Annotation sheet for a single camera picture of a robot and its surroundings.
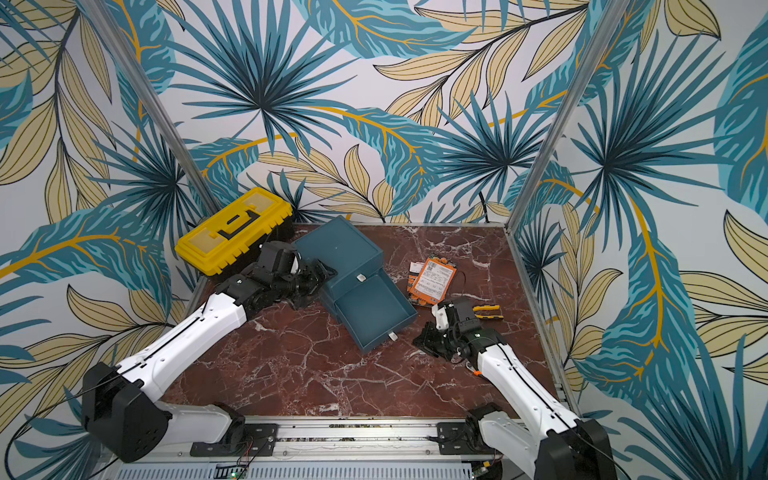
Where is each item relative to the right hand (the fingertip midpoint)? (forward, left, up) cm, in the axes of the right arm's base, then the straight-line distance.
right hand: (413, 341), depth 81 cm
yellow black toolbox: (+31, +55, +9) cm, 64 cm away
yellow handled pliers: (+12, -26, -7) cm, 29 cm away
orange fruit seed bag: (+25, -10, -8) cm, 28 cm away
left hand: (+11, +21, +13) cm, 27 cm away
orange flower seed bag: (+29, -4, -8) cm, 30 cm away
